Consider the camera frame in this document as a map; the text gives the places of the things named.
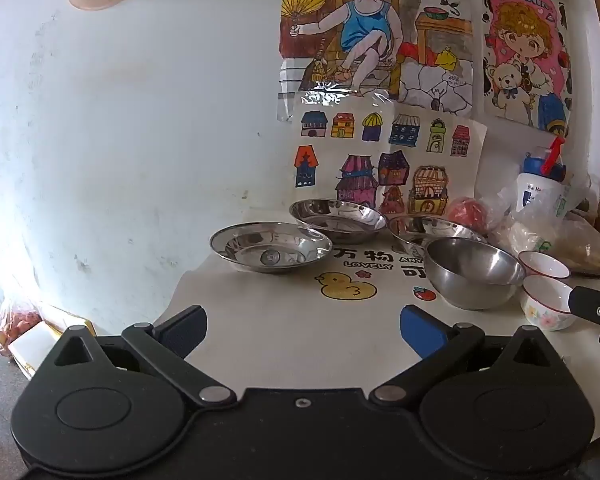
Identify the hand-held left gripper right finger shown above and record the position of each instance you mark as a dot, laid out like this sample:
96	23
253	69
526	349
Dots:
420	331

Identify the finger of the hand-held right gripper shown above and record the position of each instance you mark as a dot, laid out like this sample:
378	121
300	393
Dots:
590	306

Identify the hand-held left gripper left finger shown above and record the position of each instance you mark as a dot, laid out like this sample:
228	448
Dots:
180	332

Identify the white red-rimmed bowl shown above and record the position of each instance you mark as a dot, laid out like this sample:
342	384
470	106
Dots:
545	306
542	262

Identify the stainless steel bowl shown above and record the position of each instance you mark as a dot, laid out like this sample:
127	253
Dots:
470	270

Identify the stainless steel plate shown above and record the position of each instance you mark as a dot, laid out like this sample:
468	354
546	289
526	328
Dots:
420	227
270	250
337	220

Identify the clear plastic bag of noodles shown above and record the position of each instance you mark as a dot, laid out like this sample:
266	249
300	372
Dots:
570	240

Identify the yellow-edged flat box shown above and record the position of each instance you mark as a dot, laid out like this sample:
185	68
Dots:
65	317

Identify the red fruit in clear bag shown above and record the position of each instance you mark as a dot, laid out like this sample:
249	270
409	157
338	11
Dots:
467	212

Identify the white bottle with blue lid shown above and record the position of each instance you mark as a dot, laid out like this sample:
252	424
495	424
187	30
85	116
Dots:
535	190

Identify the white flat box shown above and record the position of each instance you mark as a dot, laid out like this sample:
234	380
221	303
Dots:
32	345

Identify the red mesh bag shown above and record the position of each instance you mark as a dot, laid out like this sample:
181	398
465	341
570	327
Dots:
17	325

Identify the colourful houses drawing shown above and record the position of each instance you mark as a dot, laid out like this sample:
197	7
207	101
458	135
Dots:
380	135

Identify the girl with teddy bear drawing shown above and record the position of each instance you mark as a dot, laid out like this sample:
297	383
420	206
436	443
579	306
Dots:
525	50

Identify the boy with fan drawing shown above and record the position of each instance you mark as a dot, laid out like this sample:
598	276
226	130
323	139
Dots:
370	25

